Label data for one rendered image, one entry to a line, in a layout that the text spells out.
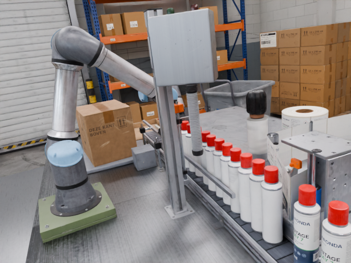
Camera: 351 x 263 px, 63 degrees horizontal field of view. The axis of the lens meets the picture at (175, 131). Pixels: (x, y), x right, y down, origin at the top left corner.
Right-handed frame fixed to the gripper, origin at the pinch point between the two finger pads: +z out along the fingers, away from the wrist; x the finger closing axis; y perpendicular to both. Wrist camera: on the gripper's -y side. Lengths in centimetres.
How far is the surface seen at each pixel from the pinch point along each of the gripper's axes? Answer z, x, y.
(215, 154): 7.4, -34.3, -1.7
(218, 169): 12.4, -32.2, -1.6
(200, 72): -14, -53, -7
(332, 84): -62, 176, 290
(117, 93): -188, 387, 34
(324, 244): 33, -70, -2
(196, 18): -25, -60, -7
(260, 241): 34, -48, -3
